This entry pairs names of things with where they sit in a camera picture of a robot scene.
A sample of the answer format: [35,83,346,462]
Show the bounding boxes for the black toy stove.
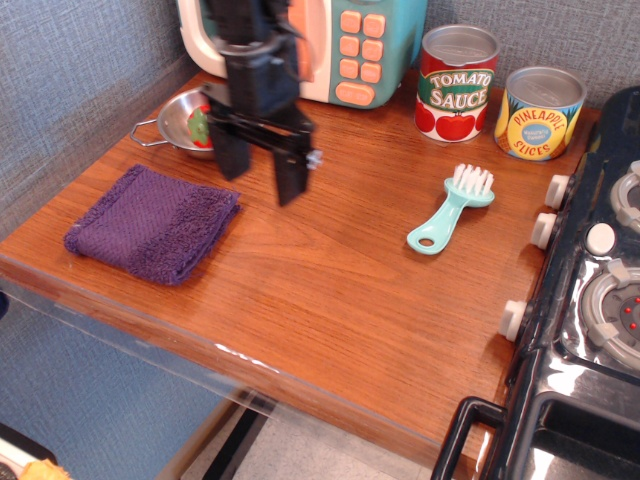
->
[432,87,639,479]

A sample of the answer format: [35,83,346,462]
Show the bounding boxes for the teal toy microwave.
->
[177,1,427,109]

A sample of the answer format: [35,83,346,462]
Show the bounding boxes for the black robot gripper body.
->
[203,37,322,170]

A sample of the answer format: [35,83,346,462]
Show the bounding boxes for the grey stove knob lower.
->
[498,300,527,342]

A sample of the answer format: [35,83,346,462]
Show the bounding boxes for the red toy strawberry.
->
[187,105,213,149]

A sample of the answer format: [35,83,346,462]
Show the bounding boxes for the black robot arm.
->
[202,1,322,206]

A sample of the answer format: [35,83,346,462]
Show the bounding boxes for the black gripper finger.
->
[208,120,250,180]
[273,149,309,206]

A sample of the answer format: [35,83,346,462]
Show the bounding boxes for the orange fuzzy object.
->
[18,459,71,480]

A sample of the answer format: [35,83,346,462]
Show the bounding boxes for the grey stove knob upper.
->
[545,175,571,210]

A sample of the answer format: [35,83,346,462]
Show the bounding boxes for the grey stove knob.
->
[530,213,557,250]
[498,300,527,342]
[545,175,571,210]

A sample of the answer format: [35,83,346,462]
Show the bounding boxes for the tomato sauce can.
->
[414,24,500,143]

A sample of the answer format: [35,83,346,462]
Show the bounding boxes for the purple folded towel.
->
[64,164,241,286]

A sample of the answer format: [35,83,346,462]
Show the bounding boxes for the teal dish brush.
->
[406,164,495,255]

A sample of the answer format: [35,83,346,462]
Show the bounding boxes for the grey stove knob middle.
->
[530,213,557,250]

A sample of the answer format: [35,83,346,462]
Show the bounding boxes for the pineapple slices can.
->
[494,66,587,162]

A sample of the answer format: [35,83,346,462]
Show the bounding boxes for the steel bowl with handles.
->
[130,88,214,159]

